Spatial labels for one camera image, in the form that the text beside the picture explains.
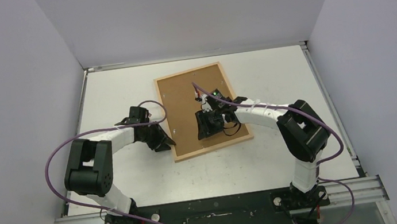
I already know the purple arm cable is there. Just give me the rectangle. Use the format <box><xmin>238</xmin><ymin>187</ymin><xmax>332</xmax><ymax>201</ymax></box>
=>
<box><xmin>191</xmin><ymin>63</ymin><xmax>359</xmax><ymax>224</ymax></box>
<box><xmin>37</xmin><ymin>98</ymin><xmax>182</xmax><ymax>224</ymax></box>

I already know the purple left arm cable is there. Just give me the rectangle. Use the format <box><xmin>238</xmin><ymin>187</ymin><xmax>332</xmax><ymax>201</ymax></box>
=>
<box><xmin>37</xmin><ymin>98</ymin><xmax>182</xmax><ymax>224</ymax></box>

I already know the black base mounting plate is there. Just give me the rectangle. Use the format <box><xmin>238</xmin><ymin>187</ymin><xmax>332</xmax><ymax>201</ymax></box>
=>
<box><xmin>104</xmin><ymin>186</ymin><xmax>330</xmax><ymax>224</ymax></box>

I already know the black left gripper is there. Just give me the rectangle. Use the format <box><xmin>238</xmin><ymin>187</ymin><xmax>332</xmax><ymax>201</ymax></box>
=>
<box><xmin>137</xmin><ymin>119</ymin><xmax>175</xmax><ymax>154</ymax></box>

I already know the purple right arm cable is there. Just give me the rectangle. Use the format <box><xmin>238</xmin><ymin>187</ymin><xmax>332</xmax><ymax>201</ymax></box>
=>
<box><xmin>191</xmin><ymin>63</ymin><xmax>359</xmax><ymax>224</ymax></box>

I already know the brown frame backing board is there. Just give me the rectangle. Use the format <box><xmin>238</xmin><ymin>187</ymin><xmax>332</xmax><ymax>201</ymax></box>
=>
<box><xmin>155</xmin><ymin>61</ymin><xmax>253</xmax><ymax>159</ymax></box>

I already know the light wooden picture frame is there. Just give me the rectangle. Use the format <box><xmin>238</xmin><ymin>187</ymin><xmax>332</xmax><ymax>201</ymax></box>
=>
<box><xmin>151</xmin><ymin>58</ymin><xmax>257</xmax><ymax>165</ymax></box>

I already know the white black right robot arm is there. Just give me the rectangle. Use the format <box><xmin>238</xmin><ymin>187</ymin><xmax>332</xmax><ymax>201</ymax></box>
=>
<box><xmin>195</xmin><ymin>89</ymin><xmax>330</xmax><ymax>209</ymax></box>

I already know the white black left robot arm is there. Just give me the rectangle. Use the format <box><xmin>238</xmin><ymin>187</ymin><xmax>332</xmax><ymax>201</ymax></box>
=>
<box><xmin>64</xmin><ymin>105</ymin><xmax>176</xmax><ymax>224</ymax></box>

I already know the aluminium front extrusion rail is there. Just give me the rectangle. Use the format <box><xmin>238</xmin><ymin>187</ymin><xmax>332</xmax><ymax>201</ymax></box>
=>
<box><xmin>45</xmin><ymin>173</ymin><xmax>391</xmax><ymax>224</ymax></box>

